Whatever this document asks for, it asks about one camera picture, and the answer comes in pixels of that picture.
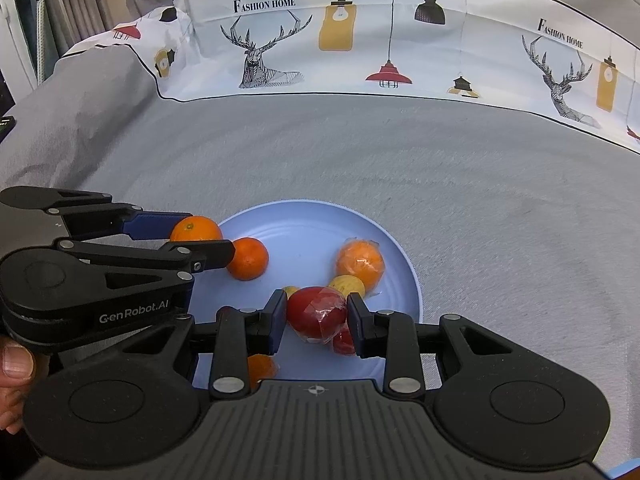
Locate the bare orange mandarin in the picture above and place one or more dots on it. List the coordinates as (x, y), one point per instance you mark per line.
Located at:
(197, 229)
(248, 260)

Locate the printed blanket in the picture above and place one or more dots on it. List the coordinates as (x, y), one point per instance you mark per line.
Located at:
(450, 45)

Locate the grey curtain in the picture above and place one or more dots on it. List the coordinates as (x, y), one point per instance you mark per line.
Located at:
(75, 0)

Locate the orange candy ball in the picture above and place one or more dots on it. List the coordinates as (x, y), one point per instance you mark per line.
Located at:
(360, 262)
(261, 367)

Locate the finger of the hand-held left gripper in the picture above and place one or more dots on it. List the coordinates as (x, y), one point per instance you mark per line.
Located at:
(200, 255)
(155, 226)

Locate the red candy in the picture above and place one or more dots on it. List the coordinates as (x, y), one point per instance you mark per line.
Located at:
(342, 342)

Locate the person's left hand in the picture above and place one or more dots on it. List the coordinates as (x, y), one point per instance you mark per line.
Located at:
(15, 362)

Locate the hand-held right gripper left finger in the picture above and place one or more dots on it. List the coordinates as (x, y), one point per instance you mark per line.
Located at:
(278, 320)

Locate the red candy ball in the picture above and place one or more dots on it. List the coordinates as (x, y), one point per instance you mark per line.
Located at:
(315, 312)

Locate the yellow longan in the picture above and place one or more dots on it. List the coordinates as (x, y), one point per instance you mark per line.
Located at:
(290, 291)
(347, 285)

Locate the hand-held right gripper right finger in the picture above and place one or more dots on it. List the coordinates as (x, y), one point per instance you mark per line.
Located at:
(354, 325)

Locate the grey bed sheet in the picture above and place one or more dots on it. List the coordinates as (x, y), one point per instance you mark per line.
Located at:
(450, 200)

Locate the blue plate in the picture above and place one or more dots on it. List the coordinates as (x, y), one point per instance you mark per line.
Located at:
(300, 240)

